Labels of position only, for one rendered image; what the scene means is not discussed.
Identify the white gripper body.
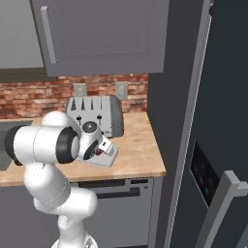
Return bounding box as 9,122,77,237
84,140,119,169

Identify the silver four-slot toaster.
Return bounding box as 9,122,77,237
65,94,125,140

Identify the grey dishwasher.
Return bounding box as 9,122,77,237
69,175,155,248

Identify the dark grey fridge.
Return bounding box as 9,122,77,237
146,0,248,248

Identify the black dishwasher handle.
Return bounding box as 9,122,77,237
95,187,141,200

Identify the grey wall socket plate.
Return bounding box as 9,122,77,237
115,80,129,100
74,82,87,98

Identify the grey wall cupboard door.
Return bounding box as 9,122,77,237
29,0,171,78

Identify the grey fridge door handle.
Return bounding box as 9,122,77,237
194,170,248,248

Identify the grey cupboard door handle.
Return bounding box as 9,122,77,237
40,6,58,65

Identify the grey wall cupboard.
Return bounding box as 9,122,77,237
0,0,46,70

